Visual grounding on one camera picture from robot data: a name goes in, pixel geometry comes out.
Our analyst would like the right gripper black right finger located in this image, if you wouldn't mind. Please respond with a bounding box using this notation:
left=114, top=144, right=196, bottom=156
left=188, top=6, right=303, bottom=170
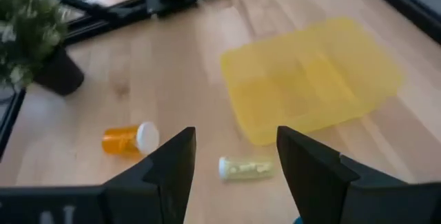
left=276, top=125, right=407, bottom=224

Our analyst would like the potted green plant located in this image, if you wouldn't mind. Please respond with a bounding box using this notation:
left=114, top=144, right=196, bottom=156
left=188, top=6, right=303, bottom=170
left=0, top=0, right=85, bottom=96

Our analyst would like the yellow translucent plastic bin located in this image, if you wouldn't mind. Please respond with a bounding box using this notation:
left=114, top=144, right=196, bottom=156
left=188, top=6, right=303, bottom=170
left=220, top=17, right=404, bottom=146

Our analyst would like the clear vial with white cap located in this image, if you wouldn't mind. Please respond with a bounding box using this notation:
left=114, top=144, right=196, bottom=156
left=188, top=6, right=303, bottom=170
left=218, top=155, right=276, bottom=183

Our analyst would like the black aluminium table frame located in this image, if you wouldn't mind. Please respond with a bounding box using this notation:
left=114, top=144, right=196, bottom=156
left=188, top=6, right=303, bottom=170
left=0, top=0, right=441, bottom=159

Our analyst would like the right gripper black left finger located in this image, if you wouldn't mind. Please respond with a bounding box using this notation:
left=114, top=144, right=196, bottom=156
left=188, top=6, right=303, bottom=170
left=101, top=126, right=197, bottom=224

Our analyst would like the orange medicine bottle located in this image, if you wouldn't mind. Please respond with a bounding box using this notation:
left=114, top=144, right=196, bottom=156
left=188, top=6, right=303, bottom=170
left=101, top=121, right=161, bottom=156

